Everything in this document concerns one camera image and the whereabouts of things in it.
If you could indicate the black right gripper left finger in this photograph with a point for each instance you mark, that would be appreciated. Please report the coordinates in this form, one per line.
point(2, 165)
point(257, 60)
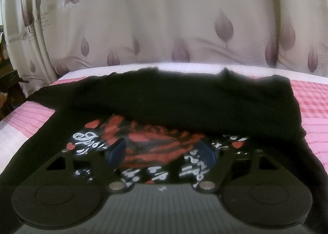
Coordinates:
point(68, 190)

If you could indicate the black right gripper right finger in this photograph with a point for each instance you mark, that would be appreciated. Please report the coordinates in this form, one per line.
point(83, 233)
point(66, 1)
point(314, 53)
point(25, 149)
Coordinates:
point(253, 187)

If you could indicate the black printed t-shirt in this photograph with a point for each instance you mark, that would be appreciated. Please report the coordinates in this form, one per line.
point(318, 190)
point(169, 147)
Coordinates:
point(264, 110)

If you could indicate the pink checkered bed sheet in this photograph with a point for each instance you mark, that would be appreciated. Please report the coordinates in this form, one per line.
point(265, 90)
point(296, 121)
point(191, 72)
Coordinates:
point(309, 90)

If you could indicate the dark wooden furniture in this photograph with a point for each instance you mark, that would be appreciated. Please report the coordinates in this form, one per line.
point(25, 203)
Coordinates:
point(12, 95)

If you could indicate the beige leaf pattern curtain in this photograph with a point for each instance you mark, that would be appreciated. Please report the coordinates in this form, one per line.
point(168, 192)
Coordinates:
point(47, 39)

